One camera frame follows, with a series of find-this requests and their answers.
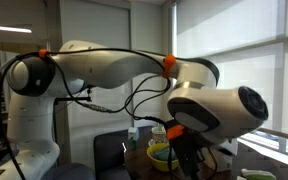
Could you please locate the green and white cloth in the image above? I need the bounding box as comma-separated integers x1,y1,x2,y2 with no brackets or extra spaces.
241,169,278,180

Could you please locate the yellow bowl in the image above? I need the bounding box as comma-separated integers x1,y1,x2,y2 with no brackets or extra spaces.
146,142,180,173

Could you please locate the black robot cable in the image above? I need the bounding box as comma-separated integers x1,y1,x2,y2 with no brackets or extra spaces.
0,48,218,180

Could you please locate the round wooden table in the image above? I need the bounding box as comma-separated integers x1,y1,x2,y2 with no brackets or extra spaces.
123,128,245,180

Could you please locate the blue grey office chair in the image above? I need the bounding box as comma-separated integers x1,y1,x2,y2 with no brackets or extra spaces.
40,163,96,180

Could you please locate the orange cable clip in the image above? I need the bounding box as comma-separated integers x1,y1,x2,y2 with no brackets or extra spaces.
162,54,177,79
166,124,186,140
38,48,50,59

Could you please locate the ceiling strip light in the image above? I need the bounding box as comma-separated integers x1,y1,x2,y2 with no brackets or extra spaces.
0,24,33,34

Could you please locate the white cabinet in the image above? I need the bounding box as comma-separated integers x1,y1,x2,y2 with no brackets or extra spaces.
0,50,22,111

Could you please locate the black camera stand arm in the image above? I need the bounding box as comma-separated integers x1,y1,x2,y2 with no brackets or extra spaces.
53,87,94,105

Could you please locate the dark grey sofa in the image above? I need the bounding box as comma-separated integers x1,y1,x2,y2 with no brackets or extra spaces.
93,125,155,180

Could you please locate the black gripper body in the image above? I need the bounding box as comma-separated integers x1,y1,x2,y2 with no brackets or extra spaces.
175,134,205,180

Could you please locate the patterned white mug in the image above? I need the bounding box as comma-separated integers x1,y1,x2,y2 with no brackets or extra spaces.
151,125,168,145

